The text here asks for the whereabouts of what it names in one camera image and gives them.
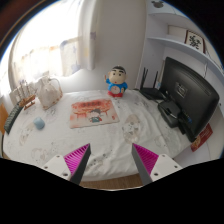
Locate white floral tablecloth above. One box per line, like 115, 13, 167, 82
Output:
3, 90, 190, 181

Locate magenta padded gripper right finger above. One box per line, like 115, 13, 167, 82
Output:
132, 144, 182, 185

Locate framed calligraphy picture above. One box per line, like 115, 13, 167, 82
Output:
185, 30, 206, 53

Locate red cartoon mouse pad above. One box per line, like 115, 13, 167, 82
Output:
70, 99, 119, 128

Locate beige drawstring fabric bag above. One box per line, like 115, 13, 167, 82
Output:
37, 77, 63, 110

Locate black monitor stand base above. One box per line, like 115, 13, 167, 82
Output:
158, 101, 181, 128

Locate white patterned curtain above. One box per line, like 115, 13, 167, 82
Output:
8, 0, 101, 88

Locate wooden model sailing ship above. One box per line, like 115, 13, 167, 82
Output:
16, 80, 36, 110

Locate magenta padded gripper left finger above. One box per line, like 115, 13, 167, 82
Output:
42, 144, 91, 185

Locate white wall shelf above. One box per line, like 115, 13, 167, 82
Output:
149, 37, 224, 85

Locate black keyboard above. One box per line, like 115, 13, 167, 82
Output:
4, 104, 22, 134

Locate black wifi router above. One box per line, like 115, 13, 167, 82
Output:
140, 69, 164, 100

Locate cartoon boy figurine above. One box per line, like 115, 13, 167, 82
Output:
105, 65, 128, 98

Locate black computer monitor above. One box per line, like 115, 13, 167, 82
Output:
159, 57, 220, 142

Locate red envelope packet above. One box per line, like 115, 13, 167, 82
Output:
191, 124, 213, 152

